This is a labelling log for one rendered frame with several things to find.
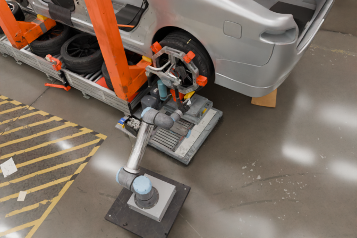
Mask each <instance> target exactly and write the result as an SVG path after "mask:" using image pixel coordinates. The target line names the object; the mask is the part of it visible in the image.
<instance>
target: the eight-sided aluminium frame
mask: <svg viewBox="0 0 357 238"><path fill-rule="evenodd" d="M163 53H166V54H170V55H172V56H175V57H177V58H179V59H181V61H182V62H183V63H184V64H185V65H186V66H187V68H188V69H189V70H190V71H191V72H192V77H193V85H191V86H189V87H187V88H185V87H183V86H179V88H178V91H179V92H180V93H183V94H187V93H189V92H191V91H194V90H196V89H197V88H198V87H199V85H198V84H197V83H196V79H197V77H198V76H199V70H198V68H197V67H196V66H195V65H194V64H193V63H192V61H190V62H189V63H187V62H186V61H185V60H184V59H183V57H184V56H185V55H186V54H185V53H184V52H181V51H179V50H176V49H173V48H170V47H168V46H165V47H163V48H162V49H161V50H160V51H159V52H158V53H156V54H154V55H153V56H152V61H153V64H154V68H160V63H159V56H160V55H161V54H163ZM167 87H169V88H171V89H173V90H175V89H174V87H173V84H172V85H171V86H167Z"/></svg>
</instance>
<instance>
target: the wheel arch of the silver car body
mask: <svg viewBox="0 0 357 238"><path fill-rule="evenodd" d="M174 30H183V28H180V27H177V26H174V25H165V26H163V27H160V28H159V29H157V30H156V31H155V33H154V34H153V36H152V39H151V46H152V45H153V44H154V43H155V42H158V43H159V42H160V41H162V40H163V39H164V38H165V37H166V36H167V35H168V34H169V33H170V32H172V31H174ZM184 30H185V29H184ZM186 31H187V30H186ZM201 43H202V42H201ZM203 46H204V45H203ZM206 50H207V49H206ZM151 53H152V56H153V55H154V52H153V51H152V50H151ZM208 53H209V52H208ZM212 62H213V60H212ZM213 65H214V63H213ZM214 68H215V66H214ZM215 81H216V70H215ZM214 83H215V82H214Z"/></svg>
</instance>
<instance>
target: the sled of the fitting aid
mask: <svg viewBox="0 0 357 238"><path fill-rule="evenodd" d="M171 98H172V96H171V97H170V99H171ZM170 99H169V100H170ZM169 100H168V101H167V102H166V103H165V105H164V106H163V107H164V110H166V111H168V112H170V113H174V112H175V110H176V108H174V107H171V106H169V105H168V102H169ZM212 106H213V102H212V101H210V100H208V101H207V103H206V104H205V105H204V107H203V108H202V110H201V111H200V112H199V113H198V115H197V116H196V117H194V116H191V115H189V114H187V113H185V114H184V115H183V116H182V117H181V118H183V119H185V120H187V121H189V122H191V123H194V124H196V125H199V123H200V122H201V121H202V119H203V118H204V117H205V115H206V114H207V113H208V111H209V110H210V109H211V107H212Z"/></svg>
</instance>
